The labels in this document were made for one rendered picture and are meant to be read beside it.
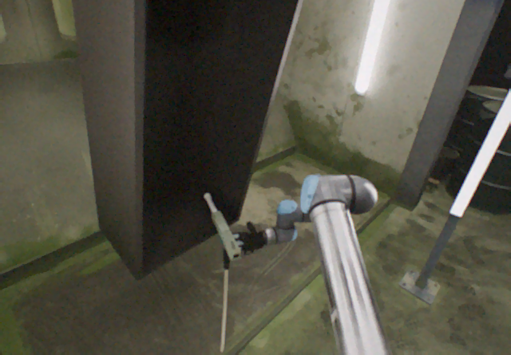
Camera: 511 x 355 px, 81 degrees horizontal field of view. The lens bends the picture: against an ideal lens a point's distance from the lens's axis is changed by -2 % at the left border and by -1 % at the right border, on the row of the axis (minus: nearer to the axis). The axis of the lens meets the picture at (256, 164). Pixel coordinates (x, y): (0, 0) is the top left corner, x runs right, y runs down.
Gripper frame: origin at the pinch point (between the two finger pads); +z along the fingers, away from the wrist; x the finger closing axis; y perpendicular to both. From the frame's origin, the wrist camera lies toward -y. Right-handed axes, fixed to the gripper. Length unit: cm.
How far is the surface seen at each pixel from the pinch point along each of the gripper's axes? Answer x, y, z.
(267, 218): 63, 47, -58
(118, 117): -9, -66, 39
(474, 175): -27, -36, -118
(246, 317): -10, 48, -11
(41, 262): 58, 43, 89
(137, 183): -13, -46, 36
